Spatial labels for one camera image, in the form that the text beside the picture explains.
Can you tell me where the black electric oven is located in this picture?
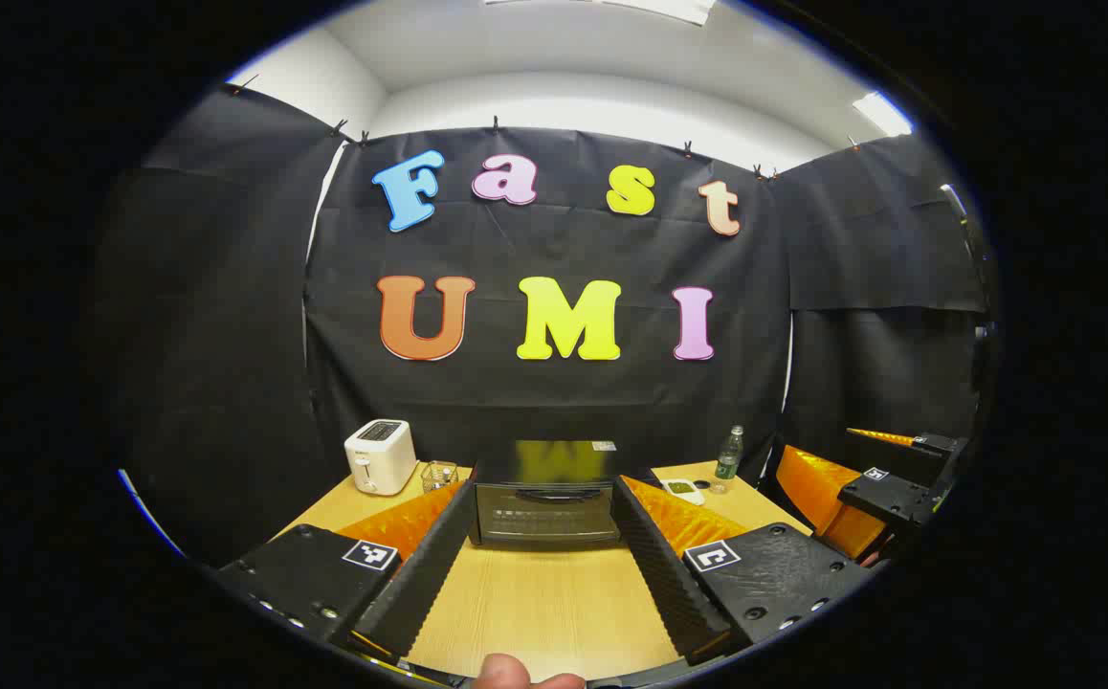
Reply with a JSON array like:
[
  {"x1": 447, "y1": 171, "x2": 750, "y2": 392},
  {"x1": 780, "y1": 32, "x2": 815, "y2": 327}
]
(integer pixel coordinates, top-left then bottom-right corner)
[{"x1": 466, "y1": 440, "x2": 658, "y2": 551}]

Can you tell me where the ceiling light panel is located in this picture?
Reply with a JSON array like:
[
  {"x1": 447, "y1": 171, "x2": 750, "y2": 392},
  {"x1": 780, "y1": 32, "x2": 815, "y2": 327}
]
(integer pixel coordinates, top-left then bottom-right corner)
[
  {"x1": 602, "y1": 0, "x2": 716, "y2": 27},
  {"x1": 853, "y1": 91, "x2": 915, "y2": 137}
]

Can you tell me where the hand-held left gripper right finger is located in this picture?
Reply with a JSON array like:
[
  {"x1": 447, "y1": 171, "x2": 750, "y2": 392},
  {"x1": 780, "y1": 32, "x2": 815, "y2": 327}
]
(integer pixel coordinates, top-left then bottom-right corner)
[{"x1": 609, "y1": 474, "x2": 875, "y2": 666}]

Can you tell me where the white toaster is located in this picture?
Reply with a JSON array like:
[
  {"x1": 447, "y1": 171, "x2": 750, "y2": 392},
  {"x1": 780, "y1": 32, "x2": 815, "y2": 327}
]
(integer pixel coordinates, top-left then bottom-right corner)
[{"x1": 343, "y1": 419, "x2": 417, "y2": 496}]

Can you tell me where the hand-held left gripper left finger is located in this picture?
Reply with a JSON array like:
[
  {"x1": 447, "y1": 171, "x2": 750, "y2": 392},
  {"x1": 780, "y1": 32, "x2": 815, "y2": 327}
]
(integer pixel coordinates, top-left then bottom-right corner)
[{"x1": 214, "y1": 478, "x2": 477, "y2": 661}]

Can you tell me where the clear plastic water bottle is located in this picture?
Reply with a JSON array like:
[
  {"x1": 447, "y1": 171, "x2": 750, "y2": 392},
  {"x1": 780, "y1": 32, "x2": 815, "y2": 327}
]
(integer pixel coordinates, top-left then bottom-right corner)
[{"x1": 713, "y1": 426, "x2": 744, "y2": 495}]

